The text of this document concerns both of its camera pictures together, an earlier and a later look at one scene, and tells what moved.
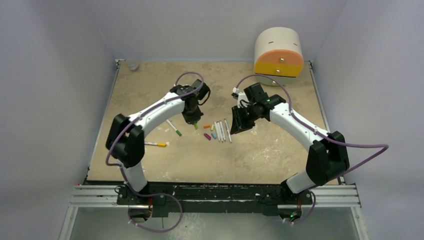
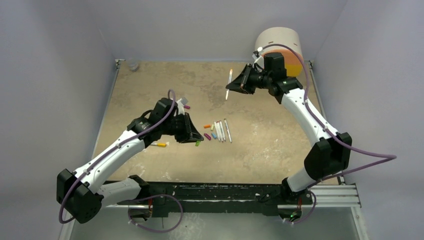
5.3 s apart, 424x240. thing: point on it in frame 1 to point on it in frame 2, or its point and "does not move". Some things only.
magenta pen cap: [207, 136] does not move
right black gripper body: [245, 115] to [249, 78]
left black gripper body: [191, 116] to [178, 127]
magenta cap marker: [228, 132] does not move
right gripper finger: [237, 123] to [237, 88]
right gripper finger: [248, 122] to [237, 84]
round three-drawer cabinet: [278, 58] does not move
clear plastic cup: [133, 64] does not move
